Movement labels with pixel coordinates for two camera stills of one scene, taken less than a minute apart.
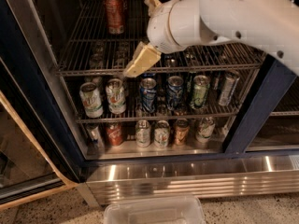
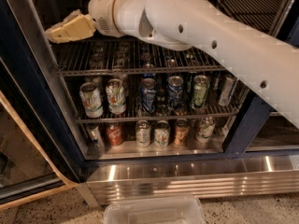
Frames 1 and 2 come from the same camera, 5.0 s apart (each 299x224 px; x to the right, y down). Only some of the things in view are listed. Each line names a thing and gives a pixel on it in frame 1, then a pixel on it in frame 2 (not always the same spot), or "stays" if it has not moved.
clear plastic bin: x=181 y=210 stays
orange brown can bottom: x=181 y=132 stays
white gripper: x=159 y=29 → x=101 y=10
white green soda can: x=116 y=96 stays
